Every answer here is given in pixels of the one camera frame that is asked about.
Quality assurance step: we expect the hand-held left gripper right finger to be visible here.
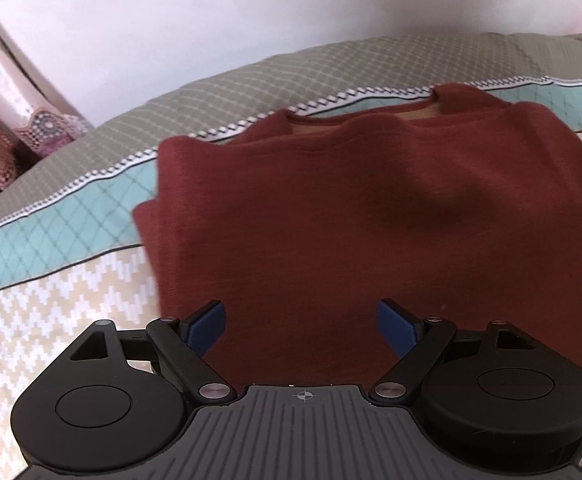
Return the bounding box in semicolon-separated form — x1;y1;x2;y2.
369;298;540;406

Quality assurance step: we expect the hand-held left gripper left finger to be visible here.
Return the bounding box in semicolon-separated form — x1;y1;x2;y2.
68;299;238;407

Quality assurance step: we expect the maroon long-sleeved sweater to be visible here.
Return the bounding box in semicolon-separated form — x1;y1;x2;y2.
132;82;582;392

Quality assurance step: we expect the patterned bed sheet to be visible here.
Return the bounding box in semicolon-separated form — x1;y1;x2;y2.
0;31;582;480

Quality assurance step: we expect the pink embroidered curtain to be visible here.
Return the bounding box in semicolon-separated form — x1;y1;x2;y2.
0;0;94;208

